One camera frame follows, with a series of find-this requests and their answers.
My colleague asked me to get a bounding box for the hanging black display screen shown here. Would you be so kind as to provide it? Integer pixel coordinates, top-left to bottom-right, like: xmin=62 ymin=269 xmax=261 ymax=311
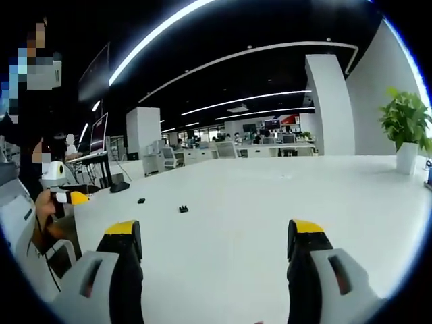
xmin=77 ymin=42 xmax=111 ymax=103

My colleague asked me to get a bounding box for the monitor with dark screen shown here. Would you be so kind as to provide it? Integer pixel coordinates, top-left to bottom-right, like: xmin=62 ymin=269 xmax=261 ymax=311
xmin=89 ymin=112 xmax=109 ymax=153

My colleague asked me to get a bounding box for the row of office desks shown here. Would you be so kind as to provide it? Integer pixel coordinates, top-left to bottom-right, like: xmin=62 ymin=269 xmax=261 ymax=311
xmin=175 ymin=140 xmax=318 ymax=159

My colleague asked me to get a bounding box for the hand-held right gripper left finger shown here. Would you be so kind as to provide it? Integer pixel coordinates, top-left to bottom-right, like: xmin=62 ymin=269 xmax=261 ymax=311
xmin=50 ymin=219 xmax=144 ymax=324

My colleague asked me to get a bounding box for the white keyboard on black stand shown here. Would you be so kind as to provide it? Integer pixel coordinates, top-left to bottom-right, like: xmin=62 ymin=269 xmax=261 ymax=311
xmin=65 ymin=151 xmax=113 ymax=189

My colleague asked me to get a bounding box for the green potted plant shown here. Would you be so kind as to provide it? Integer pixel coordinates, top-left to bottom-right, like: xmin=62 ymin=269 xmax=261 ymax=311
xmin=377 ymin=86 xmax=432 ymax=153

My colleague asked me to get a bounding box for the white machine with label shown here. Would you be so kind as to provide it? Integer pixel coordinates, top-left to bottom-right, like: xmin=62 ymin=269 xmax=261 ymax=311
xmin=0 ymin=175 xmax=79 ymax=301

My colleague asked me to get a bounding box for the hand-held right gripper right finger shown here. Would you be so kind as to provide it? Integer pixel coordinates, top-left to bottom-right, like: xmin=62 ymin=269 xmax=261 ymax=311
xmin=286 ymin=218 xmax=389 ymax=324

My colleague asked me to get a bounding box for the white plant pot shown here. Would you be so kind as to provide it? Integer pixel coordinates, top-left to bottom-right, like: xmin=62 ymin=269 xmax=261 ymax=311
xmin=395 ymin=141 xmax=420 ymax=176

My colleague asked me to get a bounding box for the person's left hand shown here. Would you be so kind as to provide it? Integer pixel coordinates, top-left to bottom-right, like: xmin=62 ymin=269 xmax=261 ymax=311
xmin=34 ymin=191 xmax=58 ymax=225

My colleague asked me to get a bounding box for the person's dark clothing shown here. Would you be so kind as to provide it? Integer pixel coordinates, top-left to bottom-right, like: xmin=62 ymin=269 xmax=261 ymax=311
xmin=16 ymin=50 xmax=70 ymax=203

